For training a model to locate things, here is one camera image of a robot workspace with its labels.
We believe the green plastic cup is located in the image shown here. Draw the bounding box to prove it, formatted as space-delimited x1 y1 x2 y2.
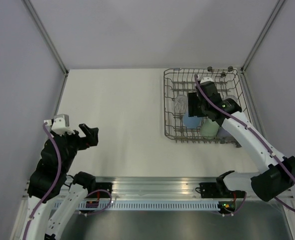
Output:
200 118 220 138

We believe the blue plastic cup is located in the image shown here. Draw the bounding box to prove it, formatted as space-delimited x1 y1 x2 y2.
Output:
182 113 203 129

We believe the purple cable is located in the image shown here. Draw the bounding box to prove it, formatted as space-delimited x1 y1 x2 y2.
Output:
195 78 295 215
22 123 63 237

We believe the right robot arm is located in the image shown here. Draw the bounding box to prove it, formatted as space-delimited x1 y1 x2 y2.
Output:
187 80 295 202

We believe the white slotted cable duct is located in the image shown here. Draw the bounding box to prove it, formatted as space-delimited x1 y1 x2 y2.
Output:
76 200 220 212

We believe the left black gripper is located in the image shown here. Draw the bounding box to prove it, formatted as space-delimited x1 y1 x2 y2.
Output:
51 122 99 173

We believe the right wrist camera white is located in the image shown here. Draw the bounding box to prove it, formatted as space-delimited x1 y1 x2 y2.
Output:
194 74 214 86

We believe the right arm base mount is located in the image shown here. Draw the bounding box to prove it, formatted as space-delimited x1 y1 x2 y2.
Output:
195 182 245 200

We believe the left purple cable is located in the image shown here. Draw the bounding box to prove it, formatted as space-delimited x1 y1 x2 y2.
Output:
22 123 63 237

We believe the aluminium mounting rail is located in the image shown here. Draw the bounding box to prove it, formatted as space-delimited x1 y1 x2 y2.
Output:
22 176 295 201

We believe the clear glass cup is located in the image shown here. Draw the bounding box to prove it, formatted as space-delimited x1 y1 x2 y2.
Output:
173 94 188 114
224 94 238 102

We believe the aluminium frame post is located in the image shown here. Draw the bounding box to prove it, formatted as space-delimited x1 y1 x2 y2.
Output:
240 0 287 73
21 0 69 77

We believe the left aluminium frame post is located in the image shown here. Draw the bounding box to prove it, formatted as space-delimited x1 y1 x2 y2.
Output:
21 0 69 77

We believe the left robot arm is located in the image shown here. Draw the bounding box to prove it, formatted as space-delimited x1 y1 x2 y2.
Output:
19 123 99 240

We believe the grey wire dish rack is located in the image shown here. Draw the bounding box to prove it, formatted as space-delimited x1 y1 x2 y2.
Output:
163 66 250 148

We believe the purple plastic cup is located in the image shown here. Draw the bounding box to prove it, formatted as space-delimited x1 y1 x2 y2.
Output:
216 127 234 141

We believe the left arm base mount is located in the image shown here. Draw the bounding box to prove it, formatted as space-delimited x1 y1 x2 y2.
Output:
94 182 113 199

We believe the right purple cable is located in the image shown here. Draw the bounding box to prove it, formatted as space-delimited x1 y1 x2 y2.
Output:
195 78 295 215

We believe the right aluminium frame post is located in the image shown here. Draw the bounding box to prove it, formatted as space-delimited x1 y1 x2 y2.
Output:
240 0 287 73

